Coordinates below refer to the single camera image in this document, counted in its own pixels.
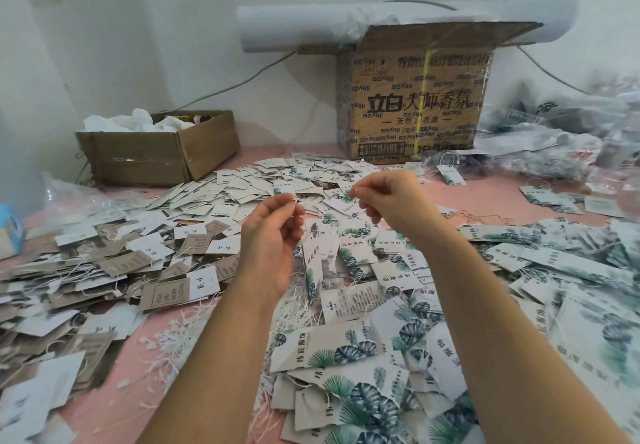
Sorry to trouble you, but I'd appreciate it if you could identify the person's left hand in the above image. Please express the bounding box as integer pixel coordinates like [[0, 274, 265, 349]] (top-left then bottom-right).
[[235, 193, 307, 305]]

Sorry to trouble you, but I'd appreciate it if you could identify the white roll in plastic wrap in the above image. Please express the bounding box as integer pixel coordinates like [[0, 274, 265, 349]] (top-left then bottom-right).
[[237, 0, 579, 54]]

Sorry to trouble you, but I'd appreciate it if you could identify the large printed cardboard box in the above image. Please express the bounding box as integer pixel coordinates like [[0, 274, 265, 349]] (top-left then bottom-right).
[[336, 21, 544, 165]]

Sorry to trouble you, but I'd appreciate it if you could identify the blue tissue pack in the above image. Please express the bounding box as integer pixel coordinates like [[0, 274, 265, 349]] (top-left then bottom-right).
[[0, 203, 25, 260]]

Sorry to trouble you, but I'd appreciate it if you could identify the person's right forearm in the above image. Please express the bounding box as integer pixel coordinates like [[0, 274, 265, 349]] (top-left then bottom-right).
[[415, 233, 629, 444]]

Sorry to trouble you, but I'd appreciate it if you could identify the small open cardboard box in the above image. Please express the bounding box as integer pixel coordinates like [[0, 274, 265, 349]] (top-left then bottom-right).
[[76, 109, 241, 188]]

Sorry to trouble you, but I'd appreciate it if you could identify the white crumpled material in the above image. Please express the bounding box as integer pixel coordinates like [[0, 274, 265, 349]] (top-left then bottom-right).
[[82, 109, 194, 133]]

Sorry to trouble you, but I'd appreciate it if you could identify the pile of brown white tags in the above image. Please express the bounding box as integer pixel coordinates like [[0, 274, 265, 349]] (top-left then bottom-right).
[[0, 209, 247, 444]]

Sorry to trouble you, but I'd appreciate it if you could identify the single white leaf print tag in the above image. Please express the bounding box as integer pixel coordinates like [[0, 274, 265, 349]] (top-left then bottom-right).
[[300, 229, 327, 305]]

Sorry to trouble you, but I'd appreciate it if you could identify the heap of clear plastic bags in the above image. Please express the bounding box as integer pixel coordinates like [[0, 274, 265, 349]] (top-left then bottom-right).
[[478, 71, 640, 192]]

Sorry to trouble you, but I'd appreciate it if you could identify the person's right hand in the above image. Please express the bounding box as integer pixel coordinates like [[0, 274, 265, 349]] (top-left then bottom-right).
[[348, 169, 448, 250]]

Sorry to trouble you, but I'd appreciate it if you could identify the pile of white strings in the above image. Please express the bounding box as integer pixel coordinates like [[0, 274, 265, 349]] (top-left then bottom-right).
[[140, 283, 311, 430]]

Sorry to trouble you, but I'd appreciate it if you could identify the pile of green leaf tags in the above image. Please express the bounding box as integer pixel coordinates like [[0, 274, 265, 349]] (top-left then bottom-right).
[[270, 213, 640, 444]]

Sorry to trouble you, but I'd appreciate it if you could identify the clear plastic bag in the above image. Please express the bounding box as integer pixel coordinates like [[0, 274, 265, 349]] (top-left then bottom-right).
[[42, 173, 126, 222]]

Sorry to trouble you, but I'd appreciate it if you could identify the person's left forearm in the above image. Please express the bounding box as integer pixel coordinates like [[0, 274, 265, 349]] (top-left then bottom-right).
[[138, 293, 286, 444]]

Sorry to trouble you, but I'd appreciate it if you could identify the black cable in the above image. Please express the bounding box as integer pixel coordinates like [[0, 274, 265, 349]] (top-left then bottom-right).
[[170, 51, 298, 112]]

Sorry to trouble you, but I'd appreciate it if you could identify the heap of small tags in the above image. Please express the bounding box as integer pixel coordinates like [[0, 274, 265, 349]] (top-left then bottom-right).
[[140, 155, 456, 228]]

